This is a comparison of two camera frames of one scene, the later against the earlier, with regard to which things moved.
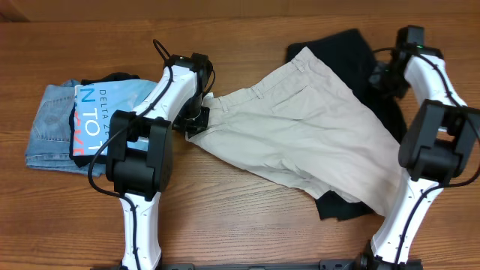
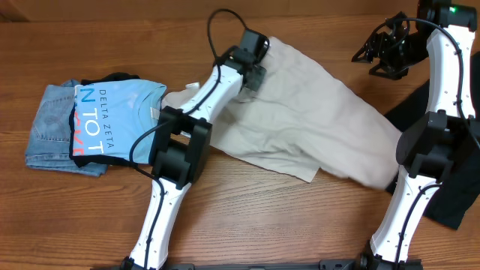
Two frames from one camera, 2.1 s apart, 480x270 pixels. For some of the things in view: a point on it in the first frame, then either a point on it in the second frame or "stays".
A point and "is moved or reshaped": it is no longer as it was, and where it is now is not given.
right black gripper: (380, 79) -> (392, 47)
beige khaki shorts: (304, 118) is moved or reshaped
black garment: (347, 55) -> (461, 187)
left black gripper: (202, 121) -> (257, 81)
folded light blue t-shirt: (93, 104) stays
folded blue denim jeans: (48, 147) stays
